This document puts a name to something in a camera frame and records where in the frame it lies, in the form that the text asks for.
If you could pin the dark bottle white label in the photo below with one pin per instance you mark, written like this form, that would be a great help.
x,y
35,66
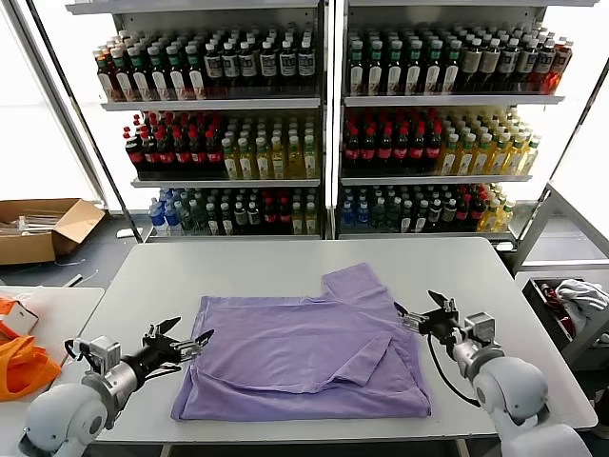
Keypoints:
x,y
267,66
286,65
212,69
229,68
305,65
507,65
525,65
246,67

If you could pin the white side table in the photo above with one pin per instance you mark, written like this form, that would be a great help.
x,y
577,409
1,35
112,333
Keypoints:
x,y
71,309

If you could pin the white crumpled garment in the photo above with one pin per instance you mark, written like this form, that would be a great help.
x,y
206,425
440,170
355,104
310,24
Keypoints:
x,y
583,297

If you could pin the thin metal strip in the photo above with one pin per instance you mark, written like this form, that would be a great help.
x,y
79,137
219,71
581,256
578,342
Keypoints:
x,y
75,280

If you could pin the clear plastic bag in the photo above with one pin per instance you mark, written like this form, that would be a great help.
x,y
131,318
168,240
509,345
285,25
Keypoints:
x,y
24,297

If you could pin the small white floor object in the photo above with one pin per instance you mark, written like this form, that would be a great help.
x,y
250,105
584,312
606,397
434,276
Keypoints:
x,y
504,246
123,233

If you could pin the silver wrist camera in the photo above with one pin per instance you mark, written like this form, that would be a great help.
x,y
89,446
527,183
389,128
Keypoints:
x,y
480,326
102,352

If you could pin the yellow juice bottle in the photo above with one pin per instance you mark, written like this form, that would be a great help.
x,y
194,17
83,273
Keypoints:
x,y
293,162
529,158
464,159
497,159
277,163
514,159
309,161
481,159
244,164
447,159
261,163
229,164

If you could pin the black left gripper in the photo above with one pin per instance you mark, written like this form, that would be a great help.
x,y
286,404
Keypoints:
x,y
157,352

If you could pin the red drink bottle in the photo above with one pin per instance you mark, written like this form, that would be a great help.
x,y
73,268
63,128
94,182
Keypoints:
x,y
559,64
542,65

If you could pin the dark bottle grey label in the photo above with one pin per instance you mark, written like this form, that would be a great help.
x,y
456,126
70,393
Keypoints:
x,y
470,66
489,65

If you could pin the clear plastic packets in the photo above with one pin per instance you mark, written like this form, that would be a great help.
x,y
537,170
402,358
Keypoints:
x,y
28,224

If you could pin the grey metal shelf unit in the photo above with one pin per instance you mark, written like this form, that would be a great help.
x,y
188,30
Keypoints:
x,y
212,105
450,101

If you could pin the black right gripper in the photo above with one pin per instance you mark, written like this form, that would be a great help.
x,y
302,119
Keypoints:
x,y
445,326

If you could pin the open cardboard box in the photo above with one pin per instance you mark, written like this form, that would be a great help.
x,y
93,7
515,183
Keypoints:
x,y
28,247

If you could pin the red garment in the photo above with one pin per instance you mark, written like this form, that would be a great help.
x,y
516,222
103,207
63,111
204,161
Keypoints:
x,y
552,295

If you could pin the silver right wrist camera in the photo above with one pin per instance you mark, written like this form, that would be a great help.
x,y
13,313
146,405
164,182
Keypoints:
x,y
480,326

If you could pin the cola bottle red cap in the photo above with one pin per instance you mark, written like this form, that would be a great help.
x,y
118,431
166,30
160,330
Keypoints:
x,y
367,150
213,155
350,150
197,155
133,154
149,156
400,149
432,148
384,149
164,156
181,155
417,148

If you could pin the black storage bin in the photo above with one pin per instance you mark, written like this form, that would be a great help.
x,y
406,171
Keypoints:
x,y
547,314

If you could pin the small white carton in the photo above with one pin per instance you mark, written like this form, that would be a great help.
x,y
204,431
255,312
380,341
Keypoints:
x,y
20,316

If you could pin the orange fabric bag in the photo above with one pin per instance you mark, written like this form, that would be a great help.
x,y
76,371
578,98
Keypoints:
x,y
28,376

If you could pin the purple t-shirt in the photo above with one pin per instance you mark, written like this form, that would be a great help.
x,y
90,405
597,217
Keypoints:
x,y
295,343

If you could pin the grey metal cart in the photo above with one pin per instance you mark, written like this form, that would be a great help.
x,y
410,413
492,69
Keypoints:
x,y
536,224

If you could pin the black slanted pole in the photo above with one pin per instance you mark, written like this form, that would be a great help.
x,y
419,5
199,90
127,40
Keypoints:
x,y
565,147
83,119

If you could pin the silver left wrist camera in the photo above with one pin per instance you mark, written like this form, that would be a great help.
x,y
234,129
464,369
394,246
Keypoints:
x,y
102,352

